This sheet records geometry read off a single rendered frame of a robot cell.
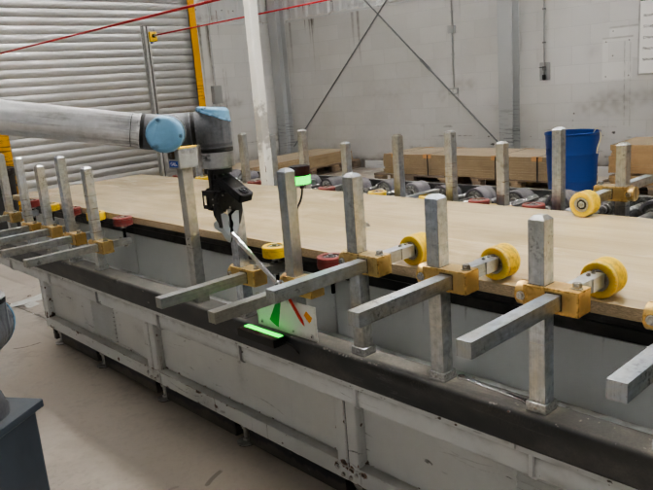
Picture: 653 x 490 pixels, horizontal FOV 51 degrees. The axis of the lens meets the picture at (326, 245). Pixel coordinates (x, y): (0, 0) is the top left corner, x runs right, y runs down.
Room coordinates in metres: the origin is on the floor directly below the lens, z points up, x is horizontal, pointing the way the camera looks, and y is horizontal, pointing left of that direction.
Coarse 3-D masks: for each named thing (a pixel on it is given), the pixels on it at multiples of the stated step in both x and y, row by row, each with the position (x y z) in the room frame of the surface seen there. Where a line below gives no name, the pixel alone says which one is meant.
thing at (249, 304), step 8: (256, 296) 1.69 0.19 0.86; (264, 296) 1.68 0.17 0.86; (232, 304) 1.63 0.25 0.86; (240, 304) 1.63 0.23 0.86; (248, 304) 1.65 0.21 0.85; (256, 304) 1.66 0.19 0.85; (264, 304) 1.68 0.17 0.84; (208, 312) 1.60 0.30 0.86; (216, 312) 1.58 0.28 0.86; (224, 312) 1.60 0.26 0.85; (232, 312) 1.61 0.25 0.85; (240, 312) 1.63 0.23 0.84; (248, 312) 1.65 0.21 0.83; (216, 320) 1.58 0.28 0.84; (224, 320) 1.60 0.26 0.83
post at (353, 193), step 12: (348, 180) 1.63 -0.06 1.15; (360, 180) 1.63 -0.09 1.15; (348, 192) 1.63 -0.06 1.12; (360, 192) 1.63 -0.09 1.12; (348, 204) 1.63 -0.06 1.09; (360, 204) 1.63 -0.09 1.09; (348, 216) 1.63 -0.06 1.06; (360, 216) 1.63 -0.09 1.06; (348, 228) 1.64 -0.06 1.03; (360, 228) 1.63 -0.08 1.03; (348, 240) 1.64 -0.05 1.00; (360, 240) 1.63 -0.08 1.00; (360, 252) 1.62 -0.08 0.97; (360, 276) 1.62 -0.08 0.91; (360, 288) 1.62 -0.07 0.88; (360, 300) 1.62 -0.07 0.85; (360, 336) 1.63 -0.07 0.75
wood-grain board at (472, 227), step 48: (96, 192) 3.65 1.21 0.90; (144, 192) 3.50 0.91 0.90; (336, 192) 3.01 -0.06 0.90; (336, 240) 2.07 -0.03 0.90; (384, 240) 2.02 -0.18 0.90; (480, 240) 1.93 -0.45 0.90; (576, 240) 1.84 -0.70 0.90; (624, 240) 1.80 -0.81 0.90; (480, 288) 1.55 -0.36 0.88; (624, 288) 1.40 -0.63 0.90
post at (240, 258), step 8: (240, 224) 2.00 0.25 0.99; (240, 232) 2.00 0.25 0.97; (232, 248) 2.01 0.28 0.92; (240, 248) 1.99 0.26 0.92; (232, 256) 2.01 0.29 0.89; (240, 256) 1.99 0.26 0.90; (248, 256) 2.01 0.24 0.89; (240, 264) 1.99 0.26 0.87; (248, 264) 2.01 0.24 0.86; (240, 288) 1.99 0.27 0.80; (248, 288) 2.00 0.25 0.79; (240, 296) 2.00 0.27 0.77; (248, 296) 2.00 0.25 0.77
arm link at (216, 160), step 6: (204, 156) 1.89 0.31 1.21; (210, 156) 1.87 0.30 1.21; (216, 156) 1.87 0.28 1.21; (222, 156) 1.87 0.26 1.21; (228, 156) 1.88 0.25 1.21; (234, 156) 1.91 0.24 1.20; (204, 162) 1.89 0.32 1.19; (210, 162) 1.87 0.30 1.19; (216, 162) 1.87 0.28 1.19; (222, 162) 1.87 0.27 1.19; (228, 162) 1.88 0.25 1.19; (234, 162) 1.90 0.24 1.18; (210, 168) 1.89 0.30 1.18; (216, 168) 1.88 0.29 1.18; (222, 168) 1.88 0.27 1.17
